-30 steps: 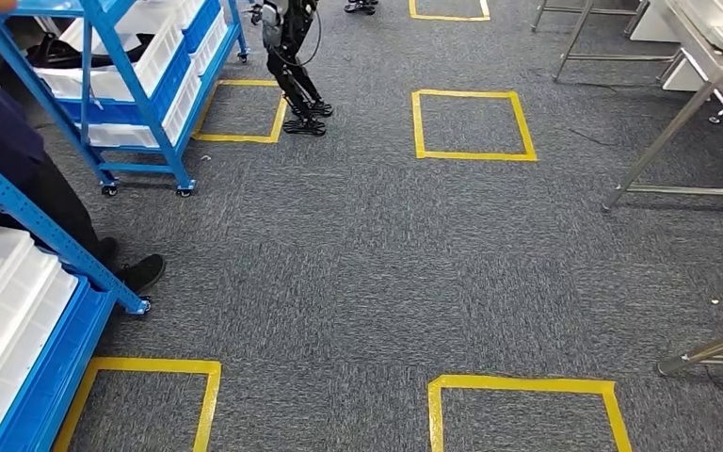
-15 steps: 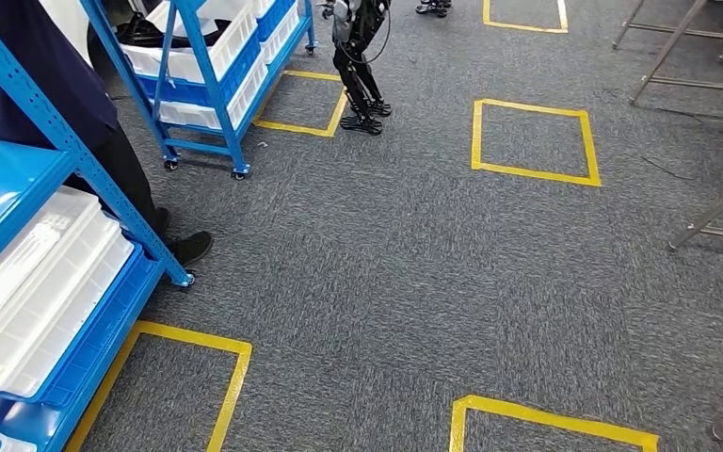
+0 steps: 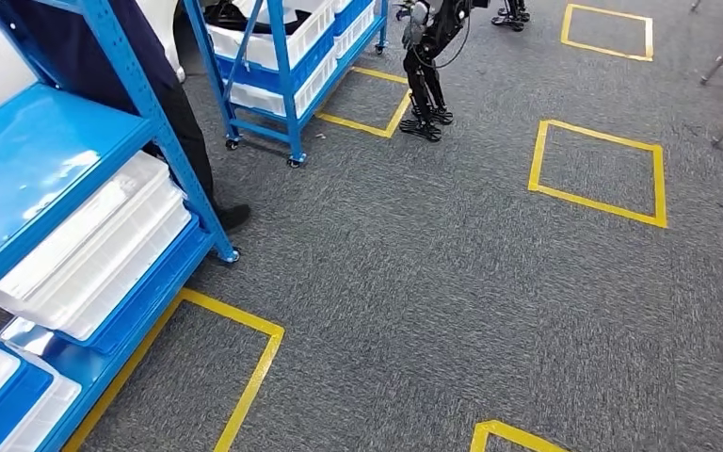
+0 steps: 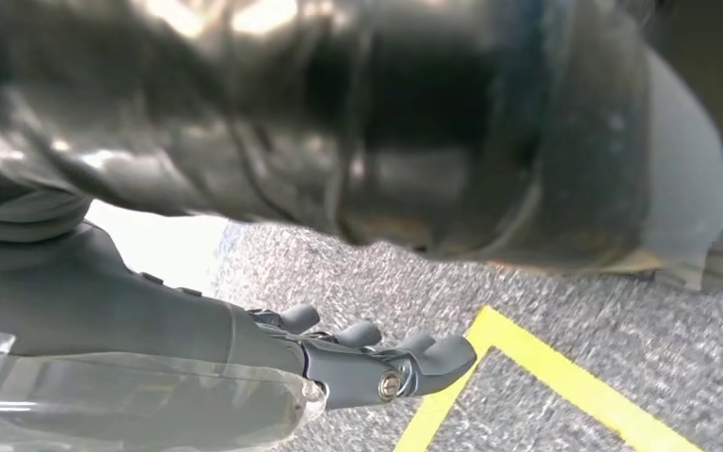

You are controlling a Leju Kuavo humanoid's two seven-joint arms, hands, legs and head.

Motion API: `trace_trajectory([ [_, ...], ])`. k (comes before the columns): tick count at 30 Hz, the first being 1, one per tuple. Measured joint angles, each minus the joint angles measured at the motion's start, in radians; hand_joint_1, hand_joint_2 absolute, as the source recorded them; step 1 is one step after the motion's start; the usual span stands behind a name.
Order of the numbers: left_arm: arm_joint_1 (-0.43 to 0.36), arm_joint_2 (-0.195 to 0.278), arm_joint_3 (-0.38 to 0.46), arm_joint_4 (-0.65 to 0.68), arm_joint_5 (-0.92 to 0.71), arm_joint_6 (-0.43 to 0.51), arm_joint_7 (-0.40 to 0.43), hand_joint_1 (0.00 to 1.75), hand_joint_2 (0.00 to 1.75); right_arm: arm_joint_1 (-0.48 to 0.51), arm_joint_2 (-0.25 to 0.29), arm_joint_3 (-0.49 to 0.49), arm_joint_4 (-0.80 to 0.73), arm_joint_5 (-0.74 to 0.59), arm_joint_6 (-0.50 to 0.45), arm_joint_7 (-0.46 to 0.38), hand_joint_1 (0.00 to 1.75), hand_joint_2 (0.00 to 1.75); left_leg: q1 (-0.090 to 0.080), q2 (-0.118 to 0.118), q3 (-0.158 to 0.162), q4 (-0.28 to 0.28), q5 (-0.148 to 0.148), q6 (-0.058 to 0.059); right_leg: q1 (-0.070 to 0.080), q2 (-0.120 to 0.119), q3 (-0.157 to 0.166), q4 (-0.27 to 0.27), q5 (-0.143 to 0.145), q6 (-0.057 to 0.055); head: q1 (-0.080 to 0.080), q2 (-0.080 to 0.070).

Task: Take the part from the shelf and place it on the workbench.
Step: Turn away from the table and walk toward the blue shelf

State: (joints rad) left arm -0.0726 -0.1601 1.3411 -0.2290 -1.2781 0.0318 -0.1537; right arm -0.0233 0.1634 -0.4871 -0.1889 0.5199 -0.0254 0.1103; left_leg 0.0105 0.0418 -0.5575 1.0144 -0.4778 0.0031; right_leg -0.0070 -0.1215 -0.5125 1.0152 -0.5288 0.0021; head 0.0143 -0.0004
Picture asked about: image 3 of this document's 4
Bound blue wheeled shelf rack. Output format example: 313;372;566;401
180;0;391;170

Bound blue metal shelf rack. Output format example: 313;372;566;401
0;0;242;452

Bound black and white humanoid robot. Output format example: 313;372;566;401
396;0;490;143

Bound black parts pile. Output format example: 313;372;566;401
201;0;313;36

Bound black robot feet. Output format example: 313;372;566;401
490;0;532;32

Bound person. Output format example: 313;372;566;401
8;0;252;234

